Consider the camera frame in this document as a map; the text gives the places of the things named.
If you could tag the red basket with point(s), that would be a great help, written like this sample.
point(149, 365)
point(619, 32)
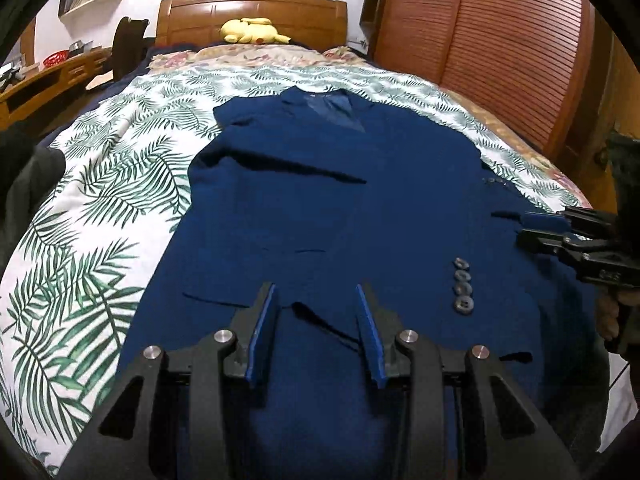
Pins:
point(55, 59)

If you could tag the blue suit jacket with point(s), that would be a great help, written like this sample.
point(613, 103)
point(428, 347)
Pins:
point(300, 210)

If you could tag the dark wooden chair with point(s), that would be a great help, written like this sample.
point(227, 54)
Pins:
point(127, 45)

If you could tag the wooden bed headboard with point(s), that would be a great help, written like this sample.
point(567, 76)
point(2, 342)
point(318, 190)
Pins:
point(200, 17)

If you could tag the wooden window frame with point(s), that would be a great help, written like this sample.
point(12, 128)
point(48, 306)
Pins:
point(30, 45)

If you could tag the yellow plush toy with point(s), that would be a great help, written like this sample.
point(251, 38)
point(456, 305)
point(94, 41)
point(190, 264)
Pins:
point(250, 32)

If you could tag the wooden desk cabinet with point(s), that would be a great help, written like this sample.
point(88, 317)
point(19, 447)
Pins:
point(50, 80)

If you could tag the person's right hand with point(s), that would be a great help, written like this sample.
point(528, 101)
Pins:
point(608, 315)

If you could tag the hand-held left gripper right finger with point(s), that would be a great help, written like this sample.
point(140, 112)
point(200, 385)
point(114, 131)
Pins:
point(370, 335)

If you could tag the dark green cloth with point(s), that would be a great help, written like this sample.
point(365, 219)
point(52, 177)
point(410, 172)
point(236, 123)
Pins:
point(625, 170)

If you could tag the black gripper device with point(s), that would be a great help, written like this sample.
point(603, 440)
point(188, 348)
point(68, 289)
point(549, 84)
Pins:
point(10, 76)

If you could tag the floral bedsheet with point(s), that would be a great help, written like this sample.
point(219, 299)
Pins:
point(235, 55)

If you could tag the bed with leaf-print quilt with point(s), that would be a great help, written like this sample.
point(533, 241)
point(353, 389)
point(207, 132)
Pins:
point(100, 210)

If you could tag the wooden door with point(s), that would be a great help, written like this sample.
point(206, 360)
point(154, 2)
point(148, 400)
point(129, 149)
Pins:
point(615, 85)

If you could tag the wooden slatted wardrobe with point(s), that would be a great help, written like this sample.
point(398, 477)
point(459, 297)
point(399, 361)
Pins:
point(475, 35)

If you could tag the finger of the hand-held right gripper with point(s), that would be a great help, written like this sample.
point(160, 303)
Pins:
point(545, 241)
point(542, 219)

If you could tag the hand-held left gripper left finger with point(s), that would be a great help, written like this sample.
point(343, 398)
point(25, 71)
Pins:
point(262, 330)

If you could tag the black garment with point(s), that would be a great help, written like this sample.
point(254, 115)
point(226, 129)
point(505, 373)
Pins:
point(30, 185)

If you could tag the grey metal container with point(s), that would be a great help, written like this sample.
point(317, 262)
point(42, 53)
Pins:
point(80, 48)

